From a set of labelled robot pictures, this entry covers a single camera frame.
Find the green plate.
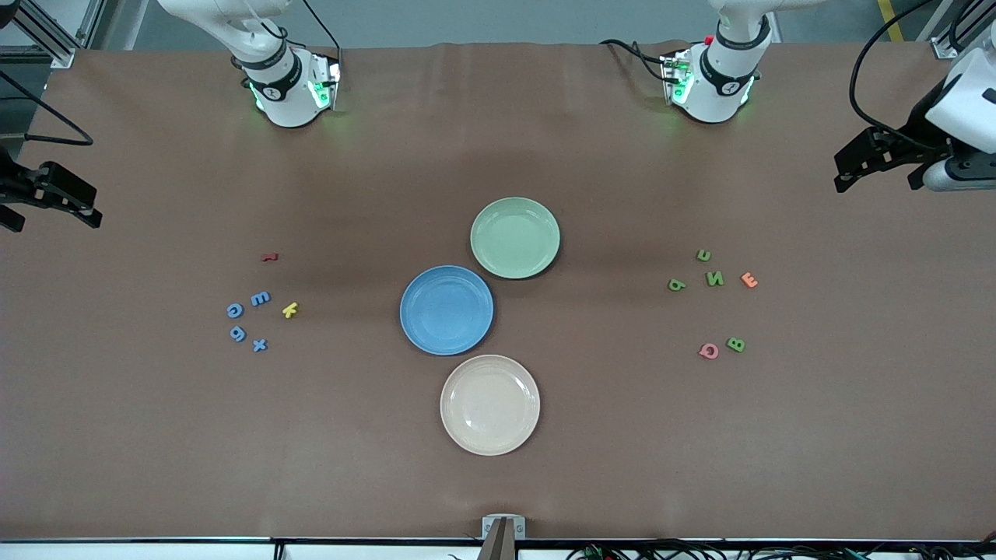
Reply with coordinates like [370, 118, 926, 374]
[470, 196, 561, 280]

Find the blue plate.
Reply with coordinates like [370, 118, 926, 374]
[399, 265, 495, 357]

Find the cream plate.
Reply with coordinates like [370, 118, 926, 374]
[440, 354, 542, 457]

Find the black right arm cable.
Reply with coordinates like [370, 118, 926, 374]
[0, 70, 94, 147]

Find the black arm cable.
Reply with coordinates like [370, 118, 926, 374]
[0, 70, 94, 147]
[850, 0, 996, 152]

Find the aluminium frame profile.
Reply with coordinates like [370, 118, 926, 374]
[0, 0, 106, 69]
[930, 0, 996, 59]

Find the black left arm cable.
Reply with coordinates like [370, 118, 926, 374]
[850, 0, 996, 152]

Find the silver base connector bracket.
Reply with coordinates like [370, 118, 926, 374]
[661, 51, 693, 106]
[307, 53, 342, 111]

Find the black base cable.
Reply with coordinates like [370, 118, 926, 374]
[599, 39, 672, 82]
[302, 0, 343, 55]

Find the white table frame rail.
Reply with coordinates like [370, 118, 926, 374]
[0, 538, 996, 560]

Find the black cable bundle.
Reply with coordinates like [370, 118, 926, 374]
[566, 541, 996, 560]

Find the grey metal table bracket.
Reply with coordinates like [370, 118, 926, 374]
[482, 515, 527, 540]

